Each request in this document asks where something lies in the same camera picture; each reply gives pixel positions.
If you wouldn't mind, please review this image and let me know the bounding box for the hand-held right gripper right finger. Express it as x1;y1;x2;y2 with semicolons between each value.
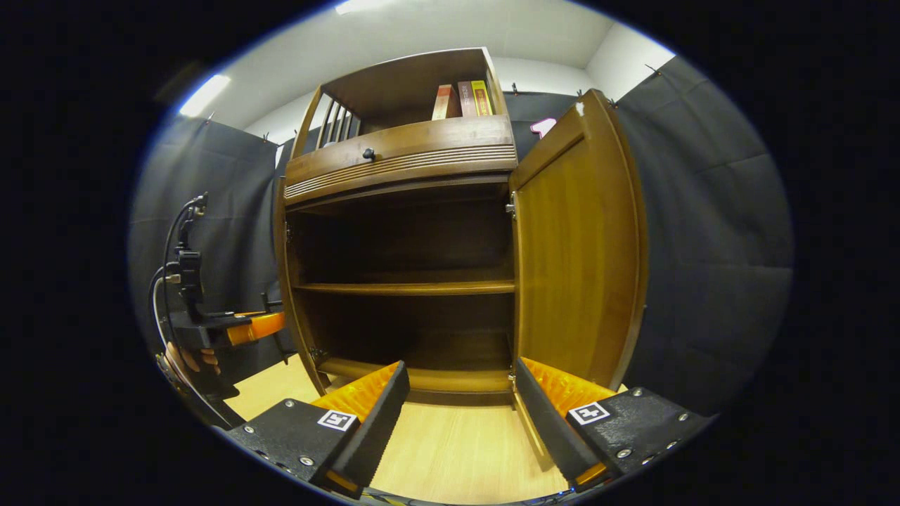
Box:
512;357;714;495

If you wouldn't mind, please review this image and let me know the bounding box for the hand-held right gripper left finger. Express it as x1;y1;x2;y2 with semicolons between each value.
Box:
224;361;411;500

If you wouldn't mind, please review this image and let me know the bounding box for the black camera cable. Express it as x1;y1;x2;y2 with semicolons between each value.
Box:
149;199;240;428

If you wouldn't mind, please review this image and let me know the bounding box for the yellow book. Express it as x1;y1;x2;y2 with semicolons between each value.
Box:
471;79;495;117

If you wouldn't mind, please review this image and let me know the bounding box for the wooden cabinet drawer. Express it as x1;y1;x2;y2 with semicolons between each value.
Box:
283;115;518;208

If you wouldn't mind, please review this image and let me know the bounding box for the wooden double-door shoe cabinet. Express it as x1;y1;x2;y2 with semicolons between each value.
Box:
273;47;649;408

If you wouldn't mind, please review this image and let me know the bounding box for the wooden inner shelf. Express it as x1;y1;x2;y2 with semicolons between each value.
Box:
294;280;516;296

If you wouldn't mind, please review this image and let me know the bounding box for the black backdrop cloth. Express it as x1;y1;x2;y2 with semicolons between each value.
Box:
128;56;795;415

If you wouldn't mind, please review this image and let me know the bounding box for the long ceiling light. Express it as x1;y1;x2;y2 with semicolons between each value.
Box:
179;74;231;118

